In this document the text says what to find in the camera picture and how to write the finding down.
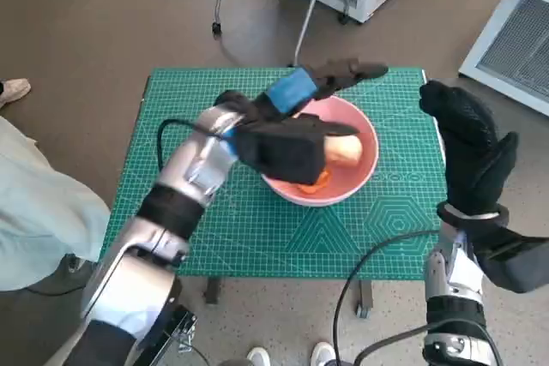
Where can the round toy bread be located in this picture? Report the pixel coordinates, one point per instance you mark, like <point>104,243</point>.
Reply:
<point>343,149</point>

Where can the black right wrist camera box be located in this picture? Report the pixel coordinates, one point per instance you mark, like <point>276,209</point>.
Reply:
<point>514,259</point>

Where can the person's beige shoe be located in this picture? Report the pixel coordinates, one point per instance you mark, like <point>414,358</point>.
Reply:
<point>15,88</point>

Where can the person's white shoe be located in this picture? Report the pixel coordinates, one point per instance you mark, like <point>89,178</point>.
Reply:
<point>322,355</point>
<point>258,357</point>

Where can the green cutting mat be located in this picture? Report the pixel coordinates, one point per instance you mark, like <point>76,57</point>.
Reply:
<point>257,233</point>

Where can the large white mesh cabinet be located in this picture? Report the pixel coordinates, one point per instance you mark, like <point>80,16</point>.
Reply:
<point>489,40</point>

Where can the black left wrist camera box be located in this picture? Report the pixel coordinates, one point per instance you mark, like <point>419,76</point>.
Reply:
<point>283,151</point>

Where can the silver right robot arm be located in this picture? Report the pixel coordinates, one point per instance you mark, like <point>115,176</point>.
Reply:
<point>454,310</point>

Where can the pink bowl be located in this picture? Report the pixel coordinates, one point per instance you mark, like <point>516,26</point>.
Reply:
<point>366,126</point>

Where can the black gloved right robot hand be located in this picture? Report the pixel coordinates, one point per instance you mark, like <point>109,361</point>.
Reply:
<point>472,147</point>

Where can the long striped toy bread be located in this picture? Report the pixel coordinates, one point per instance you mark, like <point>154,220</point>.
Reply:
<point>315,187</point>

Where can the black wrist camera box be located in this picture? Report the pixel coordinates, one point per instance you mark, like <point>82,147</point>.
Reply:
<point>514,259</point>
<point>283,151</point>

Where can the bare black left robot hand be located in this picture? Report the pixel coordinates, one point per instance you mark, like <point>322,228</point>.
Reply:
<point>291,89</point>

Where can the black metal stand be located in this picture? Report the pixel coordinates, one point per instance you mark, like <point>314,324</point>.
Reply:
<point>171,340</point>

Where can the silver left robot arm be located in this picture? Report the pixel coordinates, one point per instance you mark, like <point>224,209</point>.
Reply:
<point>193,164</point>

